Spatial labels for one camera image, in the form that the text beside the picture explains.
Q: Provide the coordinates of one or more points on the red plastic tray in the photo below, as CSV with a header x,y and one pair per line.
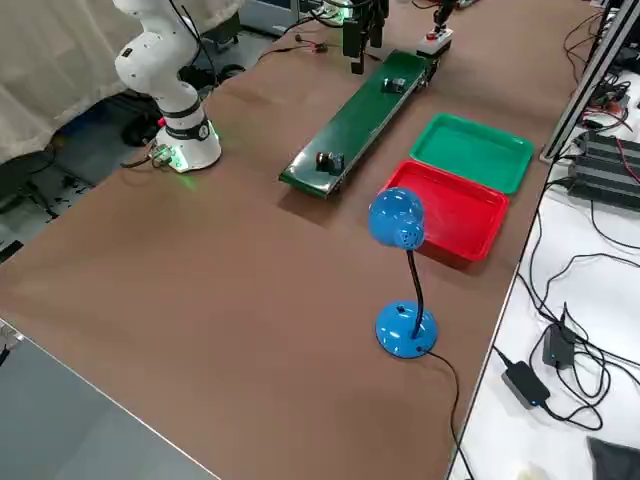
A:
x,y
460,210

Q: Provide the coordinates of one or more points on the small black connector module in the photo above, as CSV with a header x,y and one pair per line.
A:
x,y
321,47

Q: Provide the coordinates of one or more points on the dark grey cloth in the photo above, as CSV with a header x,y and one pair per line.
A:
x,y
615,460

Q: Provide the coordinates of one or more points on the grey push-button control box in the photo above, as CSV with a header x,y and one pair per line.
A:
x,y
432,46

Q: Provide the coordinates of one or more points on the black finned power supply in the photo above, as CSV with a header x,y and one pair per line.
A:
x,y
610,150
605,187

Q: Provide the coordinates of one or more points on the black-capped push-button part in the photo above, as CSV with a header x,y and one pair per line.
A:
x,y
394,85

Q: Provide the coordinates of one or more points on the red-capped push-button part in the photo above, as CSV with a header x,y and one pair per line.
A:
x,y
331,162

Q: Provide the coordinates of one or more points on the white cloth curtain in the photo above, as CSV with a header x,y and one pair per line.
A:
x,y
50,75

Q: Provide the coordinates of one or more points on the aluminium profile beam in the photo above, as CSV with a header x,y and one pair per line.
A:
x,y
585,90

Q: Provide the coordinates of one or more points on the green conveyor belt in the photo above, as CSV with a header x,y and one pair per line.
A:
x,y
360,130

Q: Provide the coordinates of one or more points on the black power adapter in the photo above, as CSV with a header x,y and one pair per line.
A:
x,y
525,385
557,347

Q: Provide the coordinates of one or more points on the grey metal side table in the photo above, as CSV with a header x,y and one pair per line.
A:
x,y
50,425

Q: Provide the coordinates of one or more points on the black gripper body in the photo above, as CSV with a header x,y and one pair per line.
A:
x,y
367,7

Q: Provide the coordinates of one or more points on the blue desk lamp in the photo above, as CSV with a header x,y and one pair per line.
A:
x,y
395,215

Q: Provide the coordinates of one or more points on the green plastic tray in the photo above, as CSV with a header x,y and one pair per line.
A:
x,y
470,150

